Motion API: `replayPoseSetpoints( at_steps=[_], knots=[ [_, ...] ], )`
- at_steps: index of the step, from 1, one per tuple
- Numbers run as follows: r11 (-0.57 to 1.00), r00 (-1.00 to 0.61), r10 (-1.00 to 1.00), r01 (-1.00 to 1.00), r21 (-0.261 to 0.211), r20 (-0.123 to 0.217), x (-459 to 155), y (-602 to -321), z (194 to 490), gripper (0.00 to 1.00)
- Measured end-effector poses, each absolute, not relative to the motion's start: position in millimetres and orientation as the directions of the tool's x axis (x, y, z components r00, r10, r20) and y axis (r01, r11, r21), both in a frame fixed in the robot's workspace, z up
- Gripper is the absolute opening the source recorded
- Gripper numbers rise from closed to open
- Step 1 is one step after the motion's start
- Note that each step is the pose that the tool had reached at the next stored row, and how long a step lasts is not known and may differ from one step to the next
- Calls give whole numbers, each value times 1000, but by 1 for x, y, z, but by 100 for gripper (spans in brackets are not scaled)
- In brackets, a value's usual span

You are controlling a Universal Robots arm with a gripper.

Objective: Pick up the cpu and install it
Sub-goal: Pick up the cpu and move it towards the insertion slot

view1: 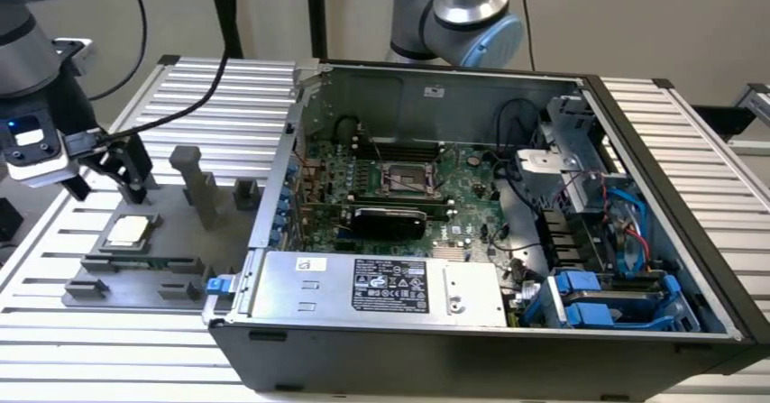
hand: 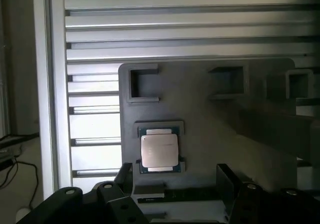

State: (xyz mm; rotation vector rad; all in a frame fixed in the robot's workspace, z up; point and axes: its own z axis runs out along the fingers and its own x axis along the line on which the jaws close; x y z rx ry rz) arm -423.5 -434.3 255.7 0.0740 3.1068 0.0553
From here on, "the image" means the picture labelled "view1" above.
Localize black graphics card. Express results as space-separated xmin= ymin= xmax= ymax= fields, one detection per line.
xmin=341 ymin=204 xmax=433 ymax=243

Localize silver disk bay cage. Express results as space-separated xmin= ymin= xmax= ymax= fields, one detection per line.
xmin=515 ymin=95 xmax=630 ymax=213

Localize black open PC case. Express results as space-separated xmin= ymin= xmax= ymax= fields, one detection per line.
xmin=207 ymin=58 xmax=757 ymax=395

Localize green RAM stick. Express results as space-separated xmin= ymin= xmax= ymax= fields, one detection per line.
xmin=90 ymin=253 xmax=202 ymax=271

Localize blue case latch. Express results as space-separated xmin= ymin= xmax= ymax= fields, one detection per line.
xmin=203 ymin=273 xmax=234 ymax=297

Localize silver CPU chip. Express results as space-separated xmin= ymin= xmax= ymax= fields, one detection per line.
xmin=104 ymin=215 xmax=156 ymax=247

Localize green motherboard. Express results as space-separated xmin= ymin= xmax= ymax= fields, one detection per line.
xmin=287 ymin=139 xmax=546 ymax=264

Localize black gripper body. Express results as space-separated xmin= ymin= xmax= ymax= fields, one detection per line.
xmin=40 ymin=71 xmax=111 ymax=170

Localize silver power supply unit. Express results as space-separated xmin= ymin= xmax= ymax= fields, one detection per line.
xmin=248 ymin=251 xmax=507 ymax=328

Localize grey parts rack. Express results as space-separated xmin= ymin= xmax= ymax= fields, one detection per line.
xmin=62 ymin=145 xmax=267 ymax=310

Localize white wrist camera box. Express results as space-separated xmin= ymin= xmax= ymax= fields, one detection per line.
xmin=0 ymin=114 xmax=83 ymax=190

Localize blue SATA wire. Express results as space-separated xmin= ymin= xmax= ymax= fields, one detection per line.
xmin=605 ymin=185 xmax=653 ymax=262

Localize black RAM slots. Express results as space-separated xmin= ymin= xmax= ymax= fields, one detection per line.
xmin=353 ymin=140 xmax=442 ymax=160

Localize black looped wire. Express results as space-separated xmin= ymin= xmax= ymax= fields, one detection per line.
xmin=494 ymin=97 xmax=545 ymax=154

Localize red wire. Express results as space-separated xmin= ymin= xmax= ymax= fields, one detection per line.
xmin=625 ymin=222 xmax=653 ymax=260

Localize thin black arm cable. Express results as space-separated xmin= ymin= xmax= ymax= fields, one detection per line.
xmin=88 ymin=0 xmax=151 ymax=102

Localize CPU socket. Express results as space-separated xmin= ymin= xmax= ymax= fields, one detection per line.
xmin=374 ymin=160 xmax=439 ymax=197

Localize thin black hanging cable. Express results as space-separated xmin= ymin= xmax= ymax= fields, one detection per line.
xmin=519 ymin=0 xmax=539 ymax=72

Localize thick black braided cable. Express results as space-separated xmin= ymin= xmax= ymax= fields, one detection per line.
xmin=95 ymin=0 xmax=234 ymax=146

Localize blue disk caddy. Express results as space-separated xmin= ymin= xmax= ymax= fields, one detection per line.
xmin=521 ymin=267 xmax=685 ymax=333

